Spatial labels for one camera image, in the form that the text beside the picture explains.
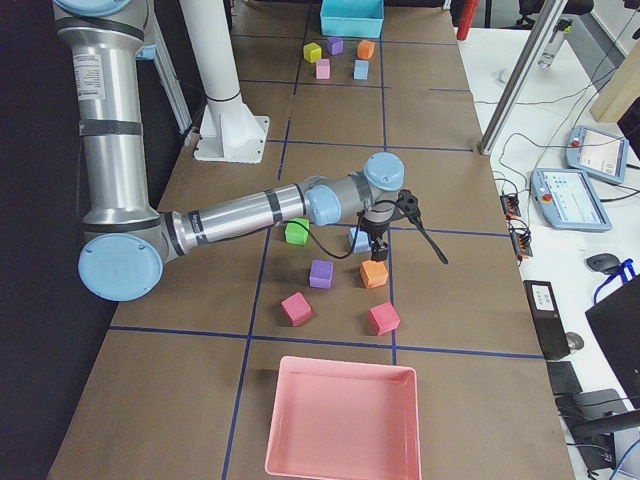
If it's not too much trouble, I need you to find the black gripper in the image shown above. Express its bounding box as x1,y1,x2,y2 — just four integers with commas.
360,200,400,261

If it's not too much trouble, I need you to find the blue foam block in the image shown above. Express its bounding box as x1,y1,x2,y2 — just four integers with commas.
353,59,369,81
349,227,371,253

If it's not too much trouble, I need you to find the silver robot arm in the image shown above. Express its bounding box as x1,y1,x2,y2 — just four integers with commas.
53,1,405,302

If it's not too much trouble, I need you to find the orange foam block right side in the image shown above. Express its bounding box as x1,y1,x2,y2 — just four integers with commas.
359,260,389,289

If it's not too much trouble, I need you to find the orange foam block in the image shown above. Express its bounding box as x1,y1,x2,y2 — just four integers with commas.
359,260,389,289
357,40,376,60

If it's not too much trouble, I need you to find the purple foam block right side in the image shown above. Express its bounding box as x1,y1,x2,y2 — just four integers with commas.
309,259,334,289

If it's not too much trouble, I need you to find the purple foam block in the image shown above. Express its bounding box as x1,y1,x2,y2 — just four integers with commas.
326,36,344,56
309,259,334,289

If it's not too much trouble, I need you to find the crimson foam block far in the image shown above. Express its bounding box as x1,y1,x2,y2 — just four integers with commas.
368,301,401,336

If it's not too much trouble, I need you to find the crimson foam block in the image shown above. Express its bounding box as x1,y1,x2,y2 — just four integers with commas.
281,292,313,326
368,301,401,336

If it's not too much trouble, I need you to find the green foam block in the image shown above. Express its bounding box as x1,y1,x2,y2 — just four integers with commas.
285,218,310,246

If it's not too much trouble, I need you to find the crimson foam block near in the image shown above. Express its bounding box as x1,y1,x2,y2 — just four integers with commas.
281,292,313,326

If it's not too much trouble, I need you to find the pink plastic tray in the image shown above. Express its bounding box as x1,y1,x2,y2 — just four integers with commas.
265,356,422,479

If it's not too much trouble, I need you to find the black power supply box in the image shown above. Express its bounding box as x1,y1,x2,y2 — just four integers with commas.
523,280,570,360

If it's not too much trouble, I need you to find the pink foam block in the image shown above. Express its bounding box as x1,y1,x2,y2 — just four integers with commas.
315,58,331,80

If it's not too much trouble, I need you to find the near teach pendant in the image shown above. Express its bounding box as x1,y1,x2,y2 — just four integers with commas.
531,168,612,232

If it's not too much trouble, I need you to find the teach pendant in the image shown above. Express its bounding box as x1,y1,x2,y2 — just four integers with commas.
565,125,629,185
531,168,612,232

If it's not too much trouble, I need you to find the orange foam block left side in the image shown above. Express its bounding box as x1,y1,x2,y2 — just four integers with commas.
357,40,376,60

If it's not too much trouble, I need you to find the yellow foam block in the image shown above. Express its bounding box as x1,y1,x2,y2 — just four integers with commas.
303,42,323,64

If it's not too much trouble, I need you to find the purple foam block left side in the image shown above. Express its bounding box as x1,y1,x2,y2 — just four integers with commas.
326,36,344,56

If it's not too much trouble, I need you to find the black computer mouse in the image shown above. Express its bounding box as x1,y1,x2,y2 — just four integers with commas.
585,253,621,275

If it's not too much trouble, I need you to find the teal plastic bin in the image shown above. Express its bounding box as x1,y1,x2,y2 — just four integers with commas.
320,0,384,39

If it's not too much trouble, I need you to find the far teach pendant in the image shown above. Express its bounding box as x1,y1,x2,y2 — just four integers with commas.
565,125,629,185

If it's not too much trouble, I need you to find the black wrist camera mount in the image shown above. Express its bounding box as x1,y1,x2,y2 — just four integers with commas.
396,189,449,265

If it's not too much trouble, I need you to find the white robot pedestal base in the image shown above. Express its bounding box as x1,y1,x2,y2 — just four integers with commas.
180,0,270,164

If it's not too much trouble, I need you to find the aluminium frame post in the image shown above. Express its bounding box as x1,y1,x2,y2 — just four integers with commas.
478,0,567,156

